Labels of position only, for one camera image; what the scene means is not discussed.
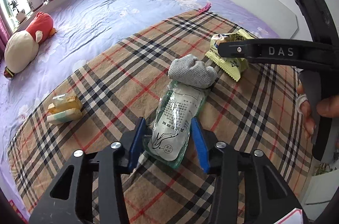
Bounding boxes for pale yellow snack wrapper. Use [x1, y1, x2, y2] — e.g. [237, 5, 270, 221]
[205, 29, 256, 81]

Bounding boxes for green white foil pouch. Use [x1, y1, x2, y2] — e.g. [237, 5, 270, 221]
[143, 80, 210, 169]

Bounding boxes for person's right hand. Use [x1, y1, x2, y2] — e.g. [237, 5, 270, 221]
[295, 82, 339, 140]

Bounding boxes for plaid beige blanket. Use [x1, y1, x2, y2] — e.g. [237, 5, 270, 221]
[8, 11, 311, 223]

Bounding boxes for pink strip on bed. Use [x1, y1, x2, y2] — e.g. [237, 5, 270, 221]
[198, 2, 211, 15]

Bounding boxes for grey crumpled sock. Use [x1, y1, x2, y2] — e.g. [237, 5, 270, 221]
[168, 54, 218, 89]

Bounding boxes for small yellow crumpled wrapper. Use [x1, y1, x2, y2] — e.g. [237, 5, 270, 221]
[47, 94, 83, 125]

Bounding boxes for white red paper corner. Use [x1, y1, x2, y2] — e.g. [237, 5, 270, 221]
[275, 208, 303, 224]

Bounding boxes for red white box corner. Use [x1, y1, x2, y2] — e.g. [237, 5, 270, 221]
[9, 200, 28, 224]

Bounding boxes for purple floral bedsheet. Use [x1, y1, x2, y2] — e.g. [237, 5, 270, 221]
[1, 0, 277, 218]

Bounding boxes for red cream plush toy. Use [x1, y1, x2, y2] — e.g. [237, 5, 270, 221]
[3, 12, 56, 80]

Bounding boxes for small white pot plant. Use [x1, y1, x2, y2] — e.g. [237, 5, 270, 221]
[9, 0, 26, 24]

